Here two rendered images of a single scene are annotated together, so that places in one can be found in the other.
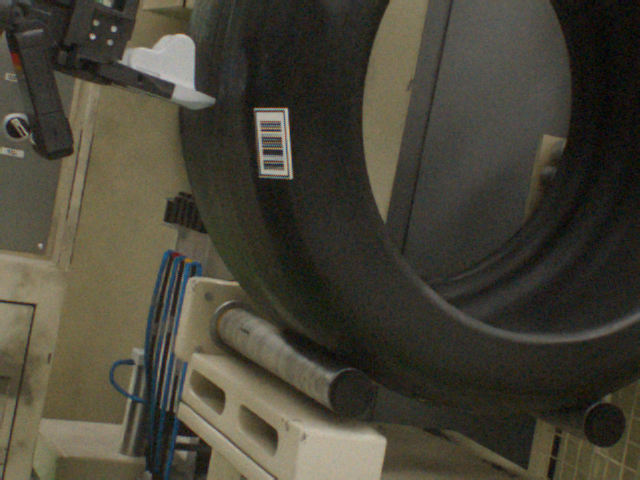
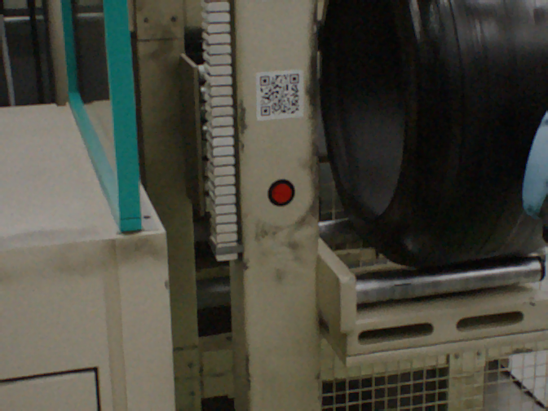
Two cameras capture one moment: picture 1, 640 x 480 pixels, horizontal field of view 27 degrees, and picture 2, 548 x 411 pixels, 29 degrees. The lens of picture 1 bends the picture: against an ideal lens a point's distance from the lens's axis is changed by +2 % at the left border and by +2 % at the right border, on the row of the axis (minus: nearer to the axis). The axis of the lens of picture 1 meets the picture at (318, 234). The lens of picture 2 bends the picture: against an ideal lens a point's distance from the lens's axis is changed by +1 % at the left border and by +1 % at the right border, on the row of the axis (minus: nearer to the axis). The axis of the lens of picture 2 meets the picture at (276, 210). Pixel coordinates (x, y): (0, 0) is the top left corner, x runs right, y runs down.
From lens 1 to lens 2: 224 cm
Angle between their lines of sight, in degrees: 81
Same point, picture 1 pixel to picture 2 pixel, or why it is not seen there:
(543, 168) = (199, 89)
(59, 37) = not seen: outside the picture
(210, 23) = (526, 112)
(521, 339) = not seen: hidden behind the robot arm
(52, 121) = not seen: outside the picture
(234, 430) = (457, 334)
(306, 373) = (510, 275)
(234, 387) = (444, 314)
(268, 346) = (448, 280)
